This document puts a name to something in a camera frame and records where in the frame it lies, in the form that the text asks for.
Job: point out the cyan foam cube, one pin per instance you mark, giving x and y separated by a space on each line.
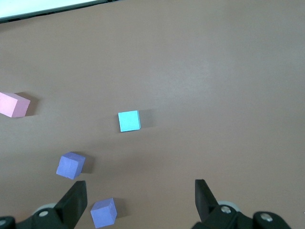
129 121

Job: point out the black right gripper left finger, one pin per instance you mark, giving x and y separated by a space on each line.
74 202

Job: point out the purple foam cube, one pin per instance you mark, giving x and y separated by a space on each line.
70 165
103 213

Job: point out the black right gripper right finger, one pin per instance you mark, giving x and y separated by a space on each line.
205 202

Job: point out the pink foam cube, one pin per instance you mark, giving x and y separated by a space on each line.
12 105

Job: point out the brown table cover mat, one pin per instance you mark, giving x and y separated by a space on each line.
214 95

